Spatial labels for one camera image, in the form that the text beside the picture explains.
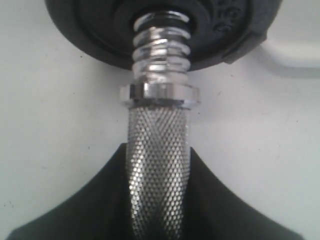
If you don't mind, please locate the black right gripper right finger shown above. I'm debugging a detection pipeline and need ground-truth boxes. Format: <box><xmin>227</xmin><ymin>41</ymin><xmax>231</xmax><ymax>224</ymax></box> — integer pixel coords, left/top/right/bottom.
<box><xmin>183</xmin><ymin>148</ymin><xmax>303</xmax><ymax>240</ymax></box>

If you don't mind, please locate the white rectangular tray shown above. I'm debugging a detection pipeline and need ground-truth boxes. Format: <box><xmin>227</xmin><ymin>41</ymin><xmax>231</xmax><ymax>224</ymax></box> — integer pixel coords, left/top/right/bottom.
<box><xmin>253</xmin><ymin>26</ymin><xmax>320</xmax><ymax>79</ymax></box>

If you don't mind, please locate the black weight plate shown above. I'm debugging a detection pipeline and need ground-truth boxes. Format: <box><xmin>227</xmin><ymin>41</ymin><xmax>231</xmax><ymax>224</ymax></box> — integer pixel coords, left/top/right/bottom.
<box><xmin>45</xmin><ymin>0</ymin><xmax>282</xmax><ymax>71</ymax></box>

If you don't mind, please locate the chrome threaded dumbbell bar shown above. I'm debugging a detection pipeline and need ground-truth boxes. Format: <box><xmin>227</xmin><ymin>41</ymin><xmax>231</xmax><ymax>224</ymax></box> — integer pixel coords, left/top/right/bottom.
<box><xmin>120</xmin><ymin>11</ymin><xmax>202</xmax><ymax>240</ymax></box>

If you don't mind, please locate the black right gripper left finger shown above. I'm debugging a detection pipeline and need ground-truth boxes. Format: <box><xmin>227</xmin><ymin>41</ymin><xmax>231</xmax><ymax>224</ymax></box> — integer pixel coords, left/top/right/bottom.
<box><xmin>7</xmin><ymin>143</ymin><xmax>133</xmax><ymax>240</ymax></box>

